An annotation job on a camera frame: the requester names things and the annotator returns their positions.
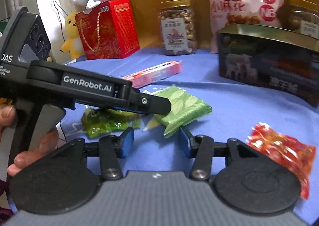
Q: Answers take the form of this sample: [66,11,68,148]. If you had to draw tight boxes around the person's left hand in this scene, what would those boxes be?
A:
[1,104,59,177]

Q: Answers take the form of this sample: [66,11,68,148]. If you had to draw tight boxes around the red gift box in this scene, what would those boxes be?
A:
[75,0,140,60]

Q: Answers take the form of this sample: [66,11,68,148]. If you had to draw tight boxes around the red snack bag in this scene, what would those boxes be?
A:
[247,122,316,199]

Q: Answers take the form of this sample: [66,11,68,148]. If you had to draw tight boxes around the yellow duck plush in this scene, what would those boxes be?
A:
[61,12,84,59]

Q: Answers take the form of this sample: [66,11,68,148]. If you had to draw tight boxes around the pink long snack box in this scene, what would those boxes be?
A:
[122,60,182,89]

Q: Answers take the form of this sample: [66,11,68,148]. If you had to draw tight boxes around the black tin box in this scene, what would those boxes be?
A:
[216,23,318,106]

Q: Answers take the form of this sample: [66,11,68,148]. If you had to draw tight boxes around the blue printed tablecloth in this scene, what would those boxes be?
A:
[7,47,319,225]

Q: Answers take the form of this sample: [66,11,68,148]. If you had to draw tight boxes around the light green snack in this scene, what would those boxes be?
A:
[142,86,213,138]

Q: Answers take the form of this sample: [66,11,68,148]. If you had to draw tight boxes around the nut jar gold lid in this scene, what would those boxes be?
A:
[159,0,197,56]

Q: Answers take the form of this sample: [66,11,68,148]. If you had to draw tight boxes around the green translucent candy bag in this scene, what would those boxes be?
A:
[81,108,142,138]

